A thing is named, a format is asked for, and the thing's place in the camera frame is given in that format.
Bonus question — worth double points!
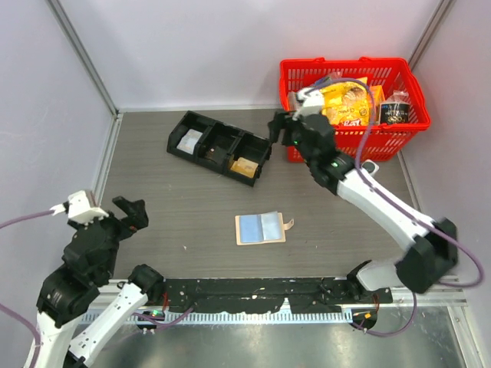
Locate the dark grey VIP card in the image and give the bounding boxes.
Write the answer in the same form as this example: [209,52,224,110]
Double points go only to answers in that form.
[205,146,227,164]

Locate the beige leather card holder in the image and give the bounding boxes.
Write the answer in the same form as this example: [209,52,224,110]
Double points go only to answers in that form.
[235,212,295,246]

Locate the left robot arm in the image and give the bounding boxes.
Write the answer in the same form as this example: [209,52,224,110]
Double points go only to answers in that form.
[25,190,165,367]

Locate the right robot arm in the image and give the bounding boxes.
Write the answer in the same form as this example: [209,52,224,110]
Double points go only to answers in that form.
[268,110,458,303]

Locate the gold card in tray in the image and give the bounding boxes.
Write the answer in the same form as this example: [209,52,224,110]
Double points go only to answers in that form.
[230,157,259,178]

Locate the white cards in tray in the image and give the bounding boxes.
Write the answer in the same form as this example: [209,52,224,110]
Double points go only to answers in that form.
[176,129,203,155]

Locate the grey wrapped package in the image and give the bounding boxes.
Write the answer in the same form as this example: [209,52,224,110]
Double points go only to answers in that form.
[288,91,298,112]

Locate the black three-compartment tray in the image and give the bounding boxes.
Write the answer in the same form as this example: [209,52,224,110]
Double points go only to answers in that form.
[166,111,272,187]

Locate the yellow chips bag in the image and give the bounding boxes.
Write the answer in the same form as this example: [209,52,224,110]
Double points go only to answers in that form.
[320,81,371,127]

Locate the green sponge pack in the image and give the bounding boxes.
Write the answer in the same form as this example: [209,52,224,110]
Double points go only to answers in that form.
[314,74,333,86]

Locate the red plastic shopping basket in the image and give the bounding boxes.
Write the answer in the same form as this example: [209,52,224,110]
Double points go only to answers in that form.
[279,57,431,162]

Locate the orange snack box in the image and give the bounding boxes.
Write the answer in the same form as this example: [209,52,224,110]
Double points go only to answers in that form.
[370,85,385,125]

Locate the black round can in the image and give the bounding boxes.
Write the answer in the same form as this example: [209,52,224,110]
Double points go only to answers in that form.
[379,101,410,125]

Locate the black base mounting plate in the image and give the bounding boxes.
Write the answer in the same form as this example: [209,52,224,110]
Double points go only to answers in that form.
[156,278,393,314]

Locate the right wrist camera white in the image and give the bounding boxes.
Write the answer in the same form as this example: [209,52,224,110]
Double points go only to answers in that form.
[293,87,325,120]

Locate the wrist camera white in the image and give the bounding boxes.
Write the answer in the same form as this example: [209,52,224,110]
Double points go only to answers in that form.
[293,87,325,120]
[50,189,109,225]

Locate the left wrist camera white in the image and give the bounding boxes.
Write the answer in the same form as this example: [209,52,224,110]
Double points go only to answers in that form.
[50,189,109,225]

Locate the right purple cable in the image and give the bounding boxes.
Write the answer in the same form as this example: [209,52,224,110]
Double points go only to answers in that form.
[310,79,485,338]

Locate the purple cable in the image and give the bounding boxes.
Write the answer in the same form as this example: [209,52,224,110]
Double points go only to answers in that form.
[310,79,485,338]
[0,209,193,368]

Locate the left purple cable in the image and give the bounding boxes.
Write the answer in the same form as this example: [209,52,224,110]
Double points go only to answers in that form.
[0,209,193,368]

